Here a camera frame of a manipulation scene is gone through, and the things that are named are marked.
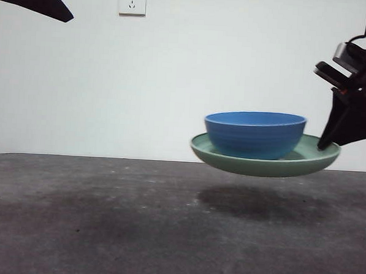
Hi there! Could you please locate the blue ribbed bowl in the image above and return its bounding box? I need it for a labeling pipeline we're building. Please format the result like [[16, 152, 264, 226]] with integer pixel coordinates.
[[202, 108, 308, 161]]

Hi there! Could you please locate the pale green plate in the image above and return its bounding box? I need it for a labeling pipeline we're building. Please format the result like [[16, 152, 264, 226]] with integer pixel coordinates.
[[188, 126, 343, 182]]

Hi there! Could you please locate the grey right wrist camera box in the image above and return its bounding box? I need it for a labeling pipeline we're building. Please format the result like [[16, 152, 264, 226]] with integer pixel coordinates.
[[331, 41, 366, 76]]

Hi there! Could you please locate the white wall socket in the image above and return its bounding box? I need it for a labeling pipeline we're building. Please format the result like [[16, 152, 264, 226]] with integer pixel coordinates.
[[118, 0, 147, 18]]

